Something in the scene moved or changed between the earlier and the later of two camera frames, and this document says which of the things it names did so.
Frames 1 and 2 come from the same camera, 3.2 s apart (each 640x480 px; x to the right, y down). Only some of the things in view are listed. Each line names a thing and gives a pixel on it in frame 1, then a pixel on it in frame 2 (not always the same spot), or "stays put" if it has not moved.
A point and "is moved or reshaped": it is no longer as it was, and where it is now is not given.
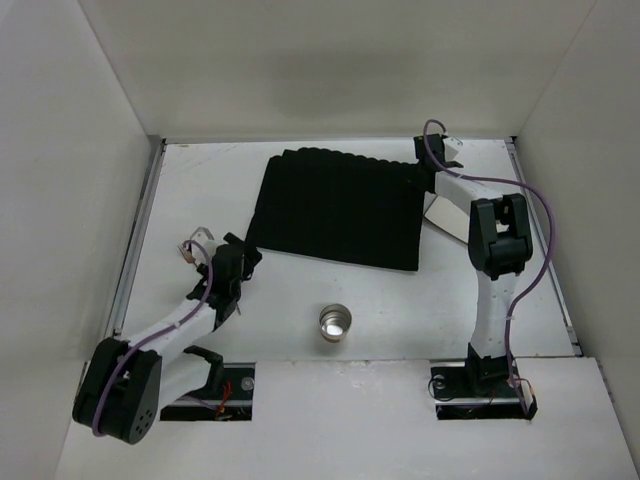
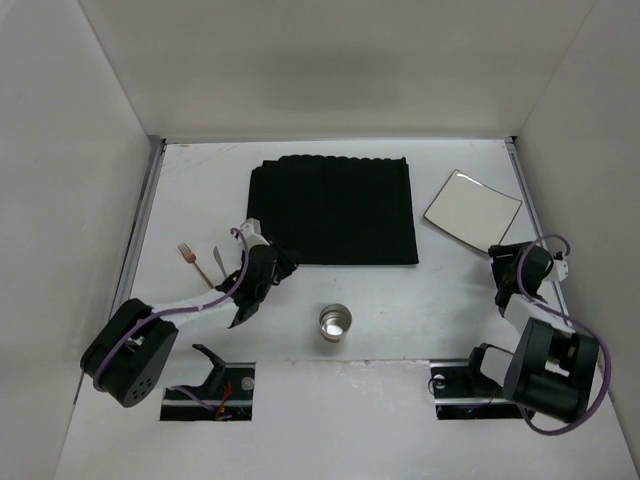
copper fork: (186, 255) stays put
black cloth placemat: (334, 206) is moved or reshaped
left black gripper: (242, 251) → (273, 262)
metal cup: (335, 320) stays put
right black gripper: (423, 175) → (503, 265)
